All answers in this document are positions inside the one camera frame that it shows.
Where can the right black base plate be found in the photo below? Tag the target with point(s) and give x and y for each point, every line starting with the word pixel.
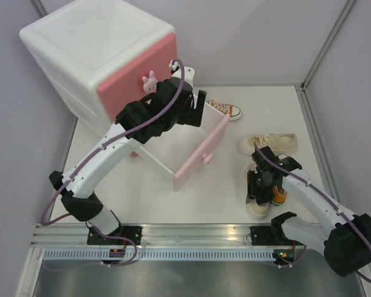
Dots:
pixel 262 235

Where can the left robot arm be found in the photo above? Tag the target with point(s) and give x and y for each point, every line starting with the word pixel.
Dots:
pixel 172 103

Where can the white plastic shoe cabinet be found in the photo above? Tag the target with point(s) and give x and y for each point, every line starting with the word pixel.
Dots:
pixel 83 43

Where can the pink pig drawer knob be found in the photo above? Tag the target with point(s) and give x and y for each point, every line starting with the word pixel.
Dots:
pixel 207 158

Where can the aluminium corner frame post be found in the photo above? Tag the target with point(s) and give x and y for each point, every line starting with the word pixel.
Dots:
pixel 329 40

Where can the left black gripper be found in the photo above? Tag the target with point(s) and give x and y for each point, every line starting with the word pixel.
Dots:
pixel 193 116

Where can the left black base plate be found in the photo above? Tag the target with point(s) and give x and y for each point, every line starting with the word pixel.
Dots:
pixel 122 236

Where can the cream sneaker with laces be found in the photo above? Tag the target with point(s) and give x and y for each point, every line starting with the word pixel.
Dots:
pixel 255 211

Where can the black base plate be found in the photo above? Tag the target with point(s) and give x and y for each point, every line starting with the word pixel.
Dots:
pixel 122 236
pixel 262 235

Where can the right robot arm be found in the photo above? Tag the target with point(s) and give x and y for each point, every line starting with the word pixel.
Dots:
pixel 341 236

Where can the white slotted cable duct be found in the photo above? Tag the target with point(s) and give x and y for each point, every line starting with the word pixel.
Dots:
pixel 260 255

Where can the pink bunny drawer knob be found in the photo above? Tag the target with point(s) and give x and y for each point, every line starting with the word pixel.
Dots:
pixel 149 83

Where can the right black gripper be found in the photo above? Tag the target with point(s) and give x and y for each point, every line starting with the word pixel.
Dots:
pixel 261 197

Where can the light pink drawer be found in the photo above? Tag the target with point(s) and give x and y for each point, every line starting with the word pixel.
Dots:
pixel 177 153

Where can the aluminium mounting rail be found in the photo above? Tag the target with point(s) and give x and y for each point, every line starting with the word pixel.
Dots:
pixel 74 235

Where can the dark pink drawer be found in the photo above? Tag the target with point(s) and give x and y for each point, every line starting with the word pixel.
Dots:
pixel 126 84

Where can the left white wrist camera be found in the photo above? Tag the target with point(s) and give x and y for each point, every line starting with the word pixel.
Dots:
pixel 189 72

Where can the orange sneaker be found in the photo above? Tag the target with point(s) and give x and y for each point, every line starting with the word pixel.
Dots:
pixel 279 196
pixel 233 111

